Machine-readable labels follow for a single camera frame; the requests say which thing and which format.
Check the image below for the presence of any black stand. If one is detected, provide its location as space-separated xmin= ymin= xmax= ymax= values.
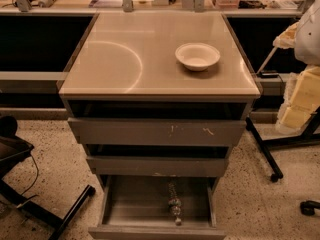
xmin=0 ymin=115 xmax=97 ymax=240
xmin=246 ymin=107 xmax=320 ymax=182

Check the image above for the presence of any grey bottom drawer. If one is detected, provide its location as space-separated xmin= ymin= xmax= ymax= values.
xmin=89 ymin=176 xmax=225 ymax=240

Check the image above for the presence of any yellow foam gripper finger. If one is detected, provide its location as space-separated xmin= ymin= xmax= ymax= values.
xmin=276 ymin=66 xmax=320 ymax=134

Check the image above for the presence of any white paper bowl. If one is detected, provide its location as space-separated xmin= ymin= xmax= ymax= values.
xmin=175 ymin=43 xmax=221 ymax=72

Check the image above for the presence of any black stand left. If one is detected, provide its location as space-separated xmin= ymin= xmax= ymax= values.
xmin=0 ymin=115 xmax=97 ymax=240

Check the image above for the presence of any black caster wheel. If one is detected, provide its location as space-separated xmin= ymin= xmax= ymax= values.
xmin=300 ymin=200 xmax=320 ymax=216

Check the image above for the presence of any grey drawer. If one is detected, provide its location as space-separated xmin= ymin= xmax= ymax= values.
xmin=86 ymin=145 xmax=230 ymax=177
xmin=68 ymin=101 xmax=246 ymax=146
xmin=89 ymin=176 xmax=225 ymax=240

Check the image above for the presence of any grey drawer cabinet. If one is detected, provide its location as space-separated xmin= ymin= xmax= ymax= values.
xmin=55 ymin=11 xmax=264 ymax=185

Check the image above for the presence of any clear plastic water bottle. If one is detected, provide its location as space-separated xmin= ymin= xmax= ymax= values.
xmin=168 ymin=180 xmax=182 ymax=226

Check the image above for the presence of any grey top drawer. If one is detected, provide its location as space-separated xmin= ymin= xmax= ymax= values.
xmin=68 ymin=101 xmax=246 ymax=146

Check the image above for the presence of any black stand right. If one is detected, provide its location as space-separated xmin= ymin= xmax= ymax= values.
xmin=246 ymin=107 xmax=320 ymax=182

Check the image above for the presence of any grey middle drawer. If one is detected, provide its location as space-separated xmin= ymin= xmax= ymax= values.
xmin=86 ymin=145 xmax=230 ymax=177

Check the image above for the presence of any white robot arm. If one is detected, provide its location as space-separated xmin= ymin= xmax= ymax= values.
xmin=273 ymin=0 xmax=320 ymax=134

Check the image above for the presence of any black cable on floor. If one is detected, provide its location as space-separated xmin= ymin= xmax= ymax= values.
xmin=16 ymin=154 xmax=40 ymax=209

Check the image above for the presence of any white rod with black base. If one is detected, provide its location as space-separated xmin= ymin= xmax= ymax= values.
xmin=256 ymin=47 xmax=278 ymax=76

